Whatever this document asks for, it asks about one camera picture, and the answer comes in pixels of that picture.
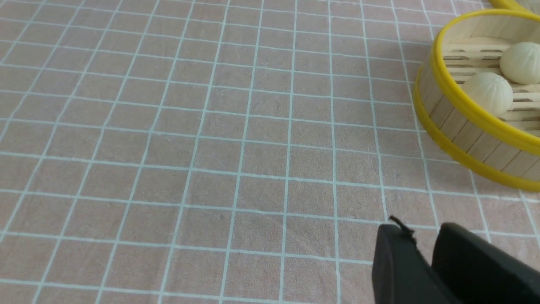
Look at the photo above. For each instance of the white bun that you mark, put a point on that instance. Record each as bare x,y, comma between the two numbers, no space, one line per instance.
490,91
520,63

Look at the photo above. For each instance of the pink checkered tablecloth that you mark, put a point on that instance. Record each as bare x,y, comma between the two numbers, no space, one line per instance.
224,151

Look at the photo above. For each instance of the yellow rimmed bamboo steamer tray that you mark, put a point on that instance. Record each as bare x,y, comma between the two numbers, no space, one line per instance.
503,149

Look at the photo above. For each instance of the yellow rimmed woven steamer lid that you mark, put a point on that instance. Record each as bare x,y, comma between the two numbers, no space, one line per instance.
508,5

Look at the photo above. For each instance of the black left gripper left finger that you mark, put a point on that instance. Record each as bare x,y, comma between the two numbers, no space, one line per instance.
401,274

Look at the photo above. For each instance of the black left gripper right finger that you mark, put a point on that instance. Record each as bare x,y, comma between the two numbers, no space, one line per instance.
478,272

